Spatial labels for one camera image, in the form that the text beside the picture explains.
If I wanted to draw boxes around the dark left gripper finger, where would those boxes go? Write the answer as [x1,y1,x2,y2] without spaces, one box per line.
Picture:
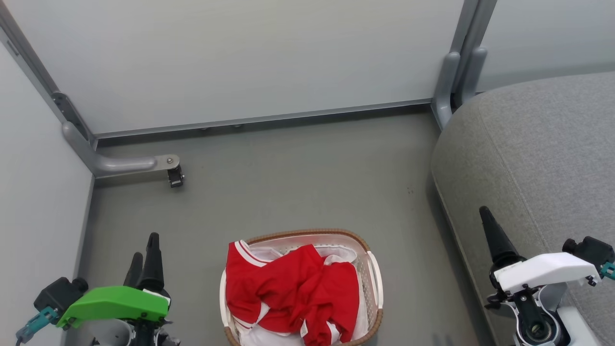
[123,252,144,288]
[140,233,170,294]

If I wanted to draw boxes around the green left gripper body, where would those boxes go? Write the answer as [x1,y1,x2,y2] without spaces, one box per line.
[57,286,173,346]

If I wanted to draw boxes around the grey partition foot bar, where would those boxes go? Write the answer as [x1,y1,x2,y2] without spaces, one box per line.
[61,121,181,177]

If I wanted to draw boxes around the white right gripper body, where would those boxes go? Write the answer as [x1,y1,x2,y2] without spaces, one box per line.
[484,252,602,309]

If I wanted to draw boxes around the grey partition bottom rail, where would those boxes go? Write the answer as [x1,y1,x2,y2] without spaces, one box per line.
[94,99,433,140]

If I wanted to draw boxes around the grey partition post foot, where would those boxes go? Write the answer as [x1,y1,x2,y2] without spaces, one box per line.
[431,51,461,130]
[459,46,488,106]

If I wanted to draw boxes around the grey fabric sofa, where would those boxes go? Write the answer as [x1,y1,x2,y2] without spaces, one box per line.
[431,72,615,346]

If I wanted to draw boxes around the white laundry basket brown rim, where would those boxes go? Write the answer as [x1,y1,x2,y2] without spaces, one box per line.
[220,229,384,346]

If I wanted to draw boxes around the red and white garment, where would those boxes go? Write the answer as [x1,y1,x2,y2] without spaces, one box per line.
[225,240,360,346]

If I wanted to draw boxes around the white cloth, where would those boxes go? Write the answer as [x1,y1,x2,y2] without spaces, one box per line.
[235,243,370,346]

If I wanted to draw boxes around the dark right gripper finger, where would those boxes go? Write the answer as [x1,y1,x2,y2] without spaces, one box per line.
[479,206,526,271]

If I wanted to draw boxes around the teal left cable connector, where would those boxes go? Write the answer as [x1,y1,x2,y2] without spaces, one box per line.
[16,307,59,344]

